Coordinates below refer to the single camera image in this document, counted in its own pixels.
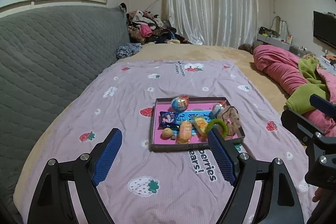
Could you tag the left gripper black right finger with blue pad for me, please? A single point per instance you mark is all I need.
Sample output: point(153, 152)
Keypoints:
point(278, 201)

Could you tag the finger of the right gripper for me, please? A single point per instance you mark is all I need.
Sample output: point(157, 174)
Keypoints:
point(322, 105)

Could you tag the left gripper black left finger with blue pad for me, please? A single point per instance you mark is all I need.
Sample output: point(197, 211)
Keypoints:
point(52, 201)

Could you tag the beige spotted hair scrunchie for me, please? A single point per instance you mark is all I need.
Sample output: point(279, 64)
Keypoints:
point(230, 116)

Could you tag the green fuzzy hair scrunchie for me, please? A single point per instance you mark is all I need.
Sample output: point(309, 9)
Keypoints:
point(219, 125)

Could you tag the yellow wafer cake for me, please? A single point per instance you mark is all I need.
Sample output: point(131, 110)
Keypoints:
point(200, 125)

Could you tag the orange-back wafer cake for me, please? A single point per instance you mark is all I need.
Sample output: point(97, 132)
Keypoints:
point(185, 132)

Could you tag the brown walnut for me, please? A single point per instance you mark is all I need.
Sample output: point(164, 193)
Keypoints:
point(167, 133)

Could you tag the blue oreo cookie packet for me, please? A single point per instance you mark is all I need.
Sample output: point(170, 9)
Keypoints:
point(169, 120)

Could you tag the person's right hand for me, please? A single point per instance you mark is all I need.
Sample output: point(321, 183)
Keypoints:
point(318, 195)

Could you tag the green fleece garment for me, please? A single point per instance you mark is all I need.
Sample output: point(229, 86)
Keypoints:
point(299, 101)

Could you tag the pink quilt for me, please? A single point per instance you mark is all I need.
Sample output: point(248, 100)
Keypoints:
point(282, 66)

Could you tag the black television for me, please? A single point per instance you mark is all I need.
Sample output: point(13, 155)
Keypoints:
point(324, 27)

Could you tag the pink strawberry print blanket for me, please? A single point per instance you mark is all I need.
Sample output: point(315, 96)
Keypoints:
point(159, 177)

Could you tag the surprise egg toy right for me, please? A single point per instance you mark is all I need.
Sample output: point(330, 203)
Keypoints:
point(218, 107)

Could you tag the surprise egg toy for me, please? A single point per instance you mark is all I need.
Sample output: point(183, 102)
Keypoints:
point(218, 107)
point(180, 103)

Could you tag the dark shallow box tray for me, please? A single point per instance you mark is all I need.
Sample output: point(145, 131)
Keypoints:
point(184, 147)

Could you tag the surprise egg toy left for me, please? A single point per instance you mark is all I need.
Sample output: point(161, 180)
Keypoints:
point(180, 103)

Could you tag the blue patterned cloth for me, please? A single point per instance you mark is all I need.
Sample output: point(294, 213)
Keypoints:
point(128, 50)

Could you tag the pile of clothes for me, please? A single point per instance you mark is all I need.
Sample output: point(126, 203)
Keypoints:
point(145, 28)

